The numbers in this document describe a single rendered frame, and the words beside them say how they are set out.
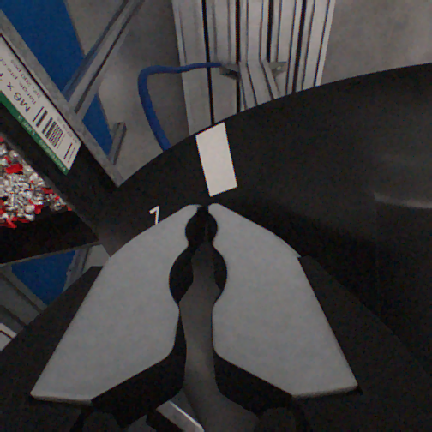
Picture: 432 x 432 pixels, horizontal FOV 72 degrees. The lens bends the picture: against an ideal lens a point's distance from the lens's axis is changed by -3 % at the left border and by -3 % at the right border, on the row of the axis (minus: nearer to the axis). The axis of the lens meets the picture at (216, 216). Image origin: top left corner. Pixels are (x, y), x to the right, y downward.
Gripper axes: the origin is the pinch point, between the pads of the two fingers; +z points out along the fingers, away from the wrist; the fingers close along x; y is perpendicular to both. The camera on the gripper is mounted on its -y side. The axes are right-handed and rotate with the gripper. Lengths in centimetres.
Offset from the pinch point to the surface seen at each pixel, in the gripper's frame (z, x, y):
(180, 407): 1.5, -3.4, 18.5
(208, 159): 3.7, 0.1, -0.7
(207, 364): -0.6, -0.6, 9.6
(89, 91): 35.5, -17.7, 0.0
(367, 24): 99, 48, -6
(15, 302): 24, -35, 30
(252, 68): 88, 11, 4
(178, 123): 108, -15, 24
